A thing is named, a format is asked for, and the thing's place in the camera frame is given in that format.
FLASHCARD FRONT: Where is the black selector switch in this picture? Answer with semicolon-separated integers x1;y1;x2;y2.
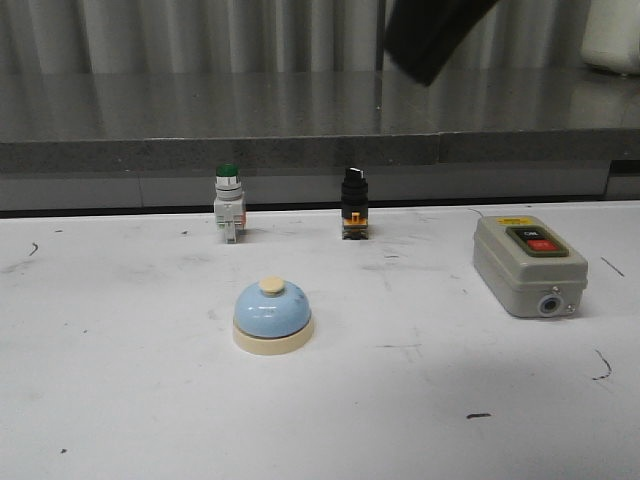
341;167;369;240

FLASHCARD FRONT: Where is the blue and cream call bell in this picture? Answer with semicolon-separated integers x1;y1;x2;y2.
233;276;314;355

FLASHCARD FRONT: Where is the grey stone counter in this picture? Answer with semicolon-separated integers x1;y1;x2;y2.
1;68;639;214

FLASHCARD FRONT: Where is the black blurred gripper finger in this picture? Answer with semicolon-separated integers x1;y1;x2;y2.
384;0;497;86

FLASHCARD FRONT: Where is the grey on-off switch box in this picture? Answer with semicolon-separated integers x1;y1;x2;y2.
473;216;588;318

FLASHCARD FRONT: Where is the white container in background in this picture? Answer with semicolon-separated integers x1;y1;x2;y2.
580;0;639;75

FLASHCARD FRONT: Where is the green pushbutton switch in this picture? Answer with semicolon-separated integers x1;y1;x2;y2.
214;164;246;244

